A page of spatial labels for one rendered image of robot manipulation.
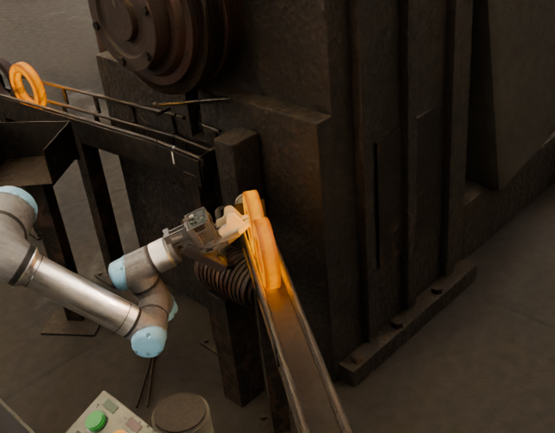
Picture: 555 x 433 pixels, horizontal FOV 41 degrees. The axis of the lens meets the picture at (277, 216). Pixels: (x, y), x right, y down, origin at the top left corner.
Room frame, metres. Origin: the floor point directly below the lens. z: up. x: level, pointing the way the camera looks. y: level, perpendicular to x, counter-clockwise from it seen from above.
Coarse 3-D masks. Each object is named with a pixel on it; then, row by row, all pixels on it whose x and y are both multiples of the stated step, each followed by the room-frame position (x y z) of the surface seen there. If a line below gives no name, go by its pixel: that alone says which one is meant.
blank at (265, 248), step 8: (256, 224) 1.35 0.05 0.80; (264, 224) 1.34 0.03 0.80; (256, 232) 1.34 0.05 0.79; (264, 232) 1.32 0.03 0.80; (272, 232) 1.32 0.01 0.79; (256, 240) 1.37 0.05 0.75; (264, 240) 1.30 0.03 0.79; (272, 240) 1.30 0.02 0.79; (256, 248) 1.38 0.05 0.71; (264, 248) 1.29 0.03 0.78; (272, 248) 1.29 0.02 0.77; (264, 256) 1.28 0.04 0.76; (272, 256) 1.28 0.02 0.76; (264, 264) 1.27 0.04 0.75; (272, 264) 1.27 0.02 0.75; (264, 272) 1.28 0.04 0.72; (272, 272) 1.27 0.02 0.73; (264, 280) 1.30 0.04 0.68; (272, 280) 1.27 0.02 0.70; (280, 280) 1.28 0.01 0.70; (272, 288) 1.29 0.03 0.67
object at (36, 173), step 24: (0, 144) 2.25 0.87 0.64; (24, 144) 2.24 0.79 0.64; (48, 144) 2.04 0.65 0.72; (72, 144) 2.18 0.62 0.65; (0, 168) 2.19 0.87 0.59; (24, 168) 2.15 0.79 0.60; (48, 168) 2.01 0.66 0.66; (48, 192) 2.11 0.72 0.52; (48, 216) 2.09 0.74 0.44; (48, 240) 2.10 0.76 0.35; (72, 264) 2.13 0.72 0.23; (72, 312) 2.10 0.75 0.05
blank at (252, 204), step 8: (248, 192) 1.51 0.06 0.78; (256, 192) 1.51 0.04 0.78; (248, 200) 1.48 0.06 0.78; (256, 200) 1.48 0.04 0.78; (248, 208) 1.46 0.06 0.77; (256, 208) 1.46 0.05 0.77; (248, 216) 1.47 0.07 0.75; (256, 216) 1.44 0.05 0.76; (264, 216) 1.45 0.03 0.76; (248, 232) 1.52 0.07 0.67; (256, 256) 1.45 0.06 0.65
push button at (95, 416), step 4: (92, 412) 1.04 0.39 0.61; (96, 412) 1.03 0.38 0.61; (100, 412) 1.03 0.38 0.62; (88, 416) 1.03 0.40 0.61; (92, 416) 1.03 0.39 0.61; (96, 416) 1.03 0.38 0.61; (100, 416) 1.02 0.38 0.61; (104, 416) 1.02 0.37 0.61; (88, 420) 1.02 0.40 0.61; (92, 420) 1.02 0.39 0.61; (96, 420) 1.02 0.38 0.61; (100, 420) 1.02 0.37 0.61; (104, 420) 1.02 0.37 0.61; (88, 424) 1.01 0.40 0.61; (92, 424) 1.01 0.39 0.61; (96, 424) 1.01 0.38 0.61; (100, 424) 1.01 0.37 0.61; (88, 428) 1.01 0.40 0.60; (92, 428) 1.01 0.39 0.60; (96, 428) 1.00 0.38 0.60; (100, 428) 1.01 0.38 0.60
